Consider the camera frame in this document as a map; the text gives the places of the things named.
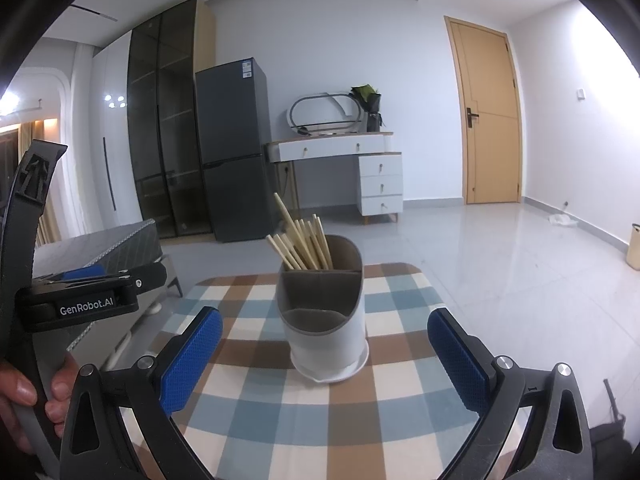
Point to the person's left hand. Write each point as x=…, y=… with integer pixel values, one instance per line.
x=17, y=390

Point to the ceiling air vent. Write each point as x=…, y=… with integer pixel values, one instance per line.
x=95, y=12

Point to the oval mirror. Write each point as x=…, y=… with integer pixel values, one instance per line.
x=325, y=110

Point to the grey quilted sofa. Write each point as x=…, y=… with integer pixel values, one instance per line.
x=150, y=305

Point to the white vanity desk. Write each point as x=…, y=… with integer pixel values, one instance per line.
x=380, y=175

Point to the dark grey refrigerator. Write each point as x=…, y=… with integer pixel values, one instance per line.
x=235, y=160

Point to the dark glass cabinet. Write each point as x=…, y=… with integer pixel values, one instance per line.
x=160, y=135

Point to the white wardrobe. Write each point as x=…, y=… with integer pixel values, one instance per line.
x=95, y=160

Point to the bundle of wooden chopsticks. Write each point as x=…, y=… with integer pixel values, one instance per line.
x=305, y=245

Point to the black wrapped flower bouquet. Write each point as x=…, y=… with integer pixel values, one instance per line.
x=370, y=105

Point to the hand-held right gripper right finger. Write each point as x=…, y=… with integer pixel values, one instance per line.
x=460, y=360

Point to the wooden door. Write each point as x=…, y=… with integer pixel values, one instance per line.
x=490, y=110

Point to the beige bin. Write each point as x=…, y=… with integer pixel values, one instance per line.
x=635, y=247

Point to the white crumpled cloth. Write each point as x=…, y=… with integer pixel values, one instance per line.
x=561, y=219

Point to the white grey-rimmed utensil holder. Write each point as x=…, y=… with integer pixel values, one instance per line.
x=325, y=345

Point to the black bag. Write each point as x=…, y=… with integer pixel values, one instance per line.
x=615, y=450

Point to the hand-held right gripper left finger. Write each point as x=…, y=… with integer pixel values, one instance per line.
x=192, y=355

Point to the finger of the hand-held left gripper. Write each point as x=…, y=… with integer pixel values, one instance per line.
x=85, y=272

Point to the plaid tablecloth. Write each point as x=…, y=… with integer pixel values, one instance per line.
x=250, y=410

